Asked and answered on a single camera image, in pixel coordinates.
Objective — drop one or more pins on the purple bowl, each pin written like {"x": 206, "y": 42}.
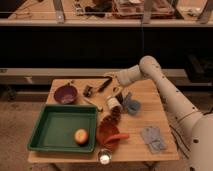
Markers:
{"x": 66, "y": 94}

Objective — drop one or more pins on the black handled brush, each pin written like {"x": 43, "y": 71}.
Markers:
{"x": 90, "y": 90}

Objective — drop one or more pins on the background workbench shelf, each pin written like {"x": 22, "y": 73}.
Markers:
{"x": 106, "y": 13}

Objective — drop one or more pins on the wooden stick tool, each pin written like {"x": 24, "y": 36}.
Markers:
{"x": 99, "y": 108}

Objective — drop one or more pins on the grey blue towel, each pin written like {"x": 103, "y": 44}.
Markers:
{"x": 153, "y": 139}

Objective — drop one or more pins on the wooden table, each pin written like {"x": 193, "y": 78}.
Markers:
{"x": 133, "y": 149}

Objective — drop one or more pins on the black rectangular block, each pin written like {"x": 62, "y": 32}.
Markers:
{"x": 119, "y": 97}

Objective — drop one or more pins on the green plastic tray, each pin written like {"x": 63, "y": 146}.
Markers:
{"x": 56, "y": 126}

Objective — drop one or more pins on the red bowl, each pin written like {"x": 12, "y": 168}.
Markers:
{"x": 105, "y": 130}

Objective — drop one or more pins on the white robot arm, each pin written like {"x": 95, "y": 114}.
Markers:
{"x": 196, "y": 126}

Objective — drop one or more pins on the orange carrot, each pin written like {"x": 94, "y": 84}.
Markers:
{"x": 116, "y": 137}

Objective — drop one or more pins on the red yellow apple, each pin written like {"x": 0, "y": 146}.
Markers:
{"x": 81, "y": 136}

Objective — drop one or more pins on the brown pine cone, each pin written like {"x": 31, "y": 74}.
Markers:
{"x": 114, "y": 117}

